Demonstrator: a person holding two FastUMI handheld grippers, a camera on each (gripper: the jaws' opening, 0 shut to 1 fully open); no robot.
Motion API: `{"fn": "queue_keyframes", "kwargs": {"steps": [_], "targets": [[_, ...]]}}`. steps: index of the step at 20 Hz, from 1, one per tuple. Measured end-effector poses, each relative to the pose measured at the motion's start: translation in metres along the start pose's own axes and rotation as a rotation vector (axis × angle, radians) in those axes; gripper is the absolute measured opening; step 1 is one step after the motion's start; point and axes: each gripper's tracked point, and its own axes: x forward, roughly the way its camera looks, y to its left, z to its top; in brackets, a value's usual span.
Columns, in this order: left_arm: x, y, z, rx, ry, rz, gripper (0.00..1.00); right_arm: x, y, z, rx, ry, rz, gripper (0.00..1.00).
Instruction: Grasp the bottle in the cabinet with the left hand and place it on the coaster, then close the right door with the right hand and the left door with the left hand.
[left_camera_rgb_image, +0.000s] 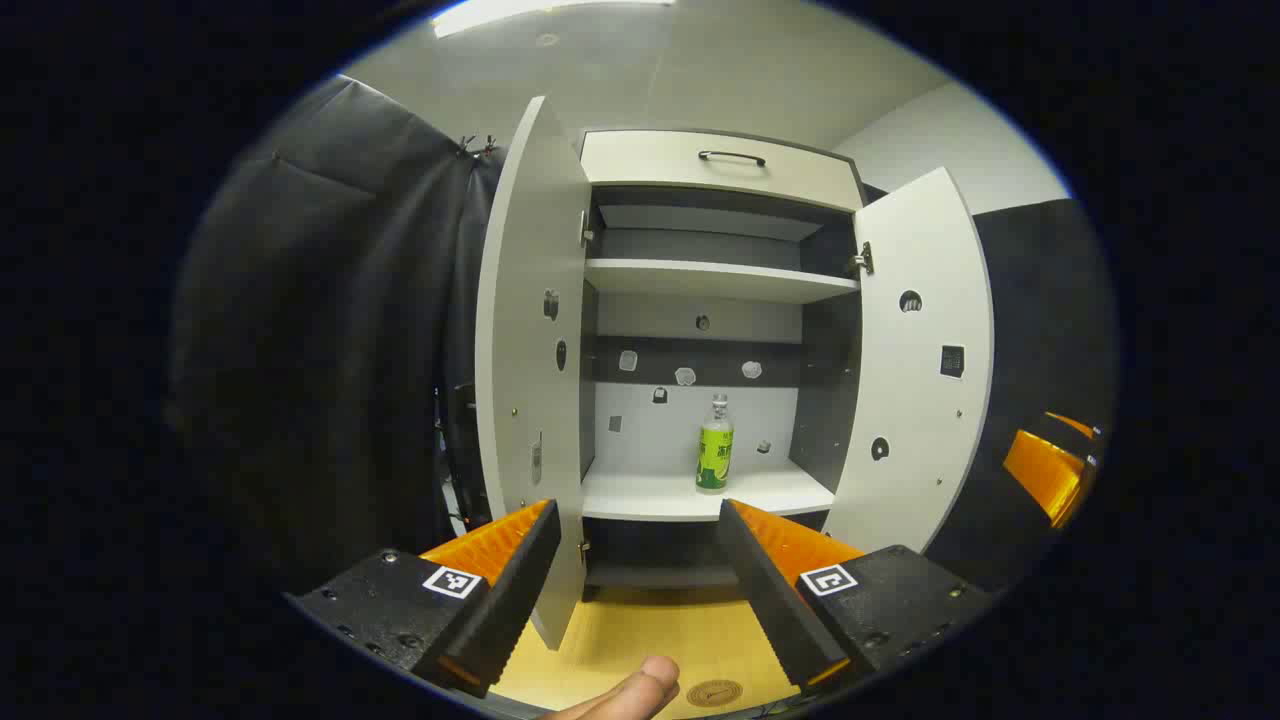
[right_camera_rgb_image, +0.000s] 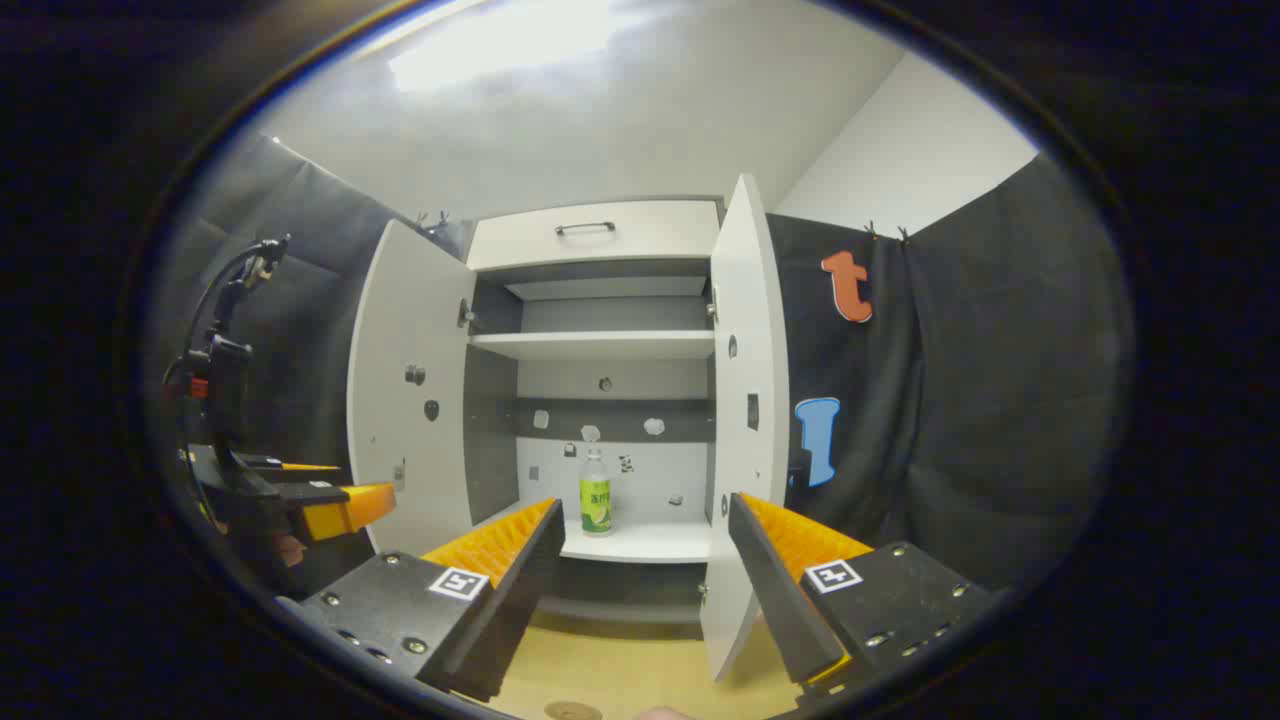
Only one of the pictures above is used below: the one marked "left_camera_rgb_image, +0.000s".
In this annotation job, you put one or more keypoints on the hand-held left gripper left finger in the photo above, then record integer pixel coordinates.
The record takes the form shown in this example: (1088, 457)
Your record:
(515, 610)

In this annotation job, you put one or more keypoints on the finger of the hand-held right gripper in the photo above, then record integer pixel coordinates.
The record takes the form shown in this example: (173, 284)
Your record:
(1040, 475)
(1072, 424)

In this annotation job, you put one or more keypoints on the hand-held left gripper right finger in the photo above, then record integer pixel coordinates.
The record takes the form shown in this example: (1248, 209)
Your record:
(770, 600)

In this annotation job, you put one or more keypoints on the round wooden coaster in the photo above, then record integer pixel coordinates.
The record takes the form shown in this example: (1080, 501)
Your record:
(714, 693)

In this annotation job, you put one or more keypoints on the green label clear bottle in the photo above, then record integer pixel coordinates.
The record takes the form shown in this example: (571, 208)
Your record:
(715, 455)

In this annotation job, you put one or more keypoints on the white cabinet door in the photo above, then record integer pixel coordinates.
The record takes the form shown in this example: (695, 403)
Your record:
(525, 350)
(915, 380)

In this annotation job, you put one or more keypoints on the white cabinet shelf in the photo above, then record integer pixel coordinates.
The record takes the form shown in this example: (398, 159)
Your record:
(650, 495)
(710, 278)

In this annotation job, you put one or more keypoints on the white cabinet drawer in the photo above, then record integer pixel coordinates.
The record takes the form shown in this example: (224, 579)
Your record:
(640, 165)

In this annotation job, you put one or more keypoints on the black backdrop cloth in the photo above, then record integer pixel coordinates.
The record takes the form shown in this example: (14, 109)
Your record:
(320, 350)

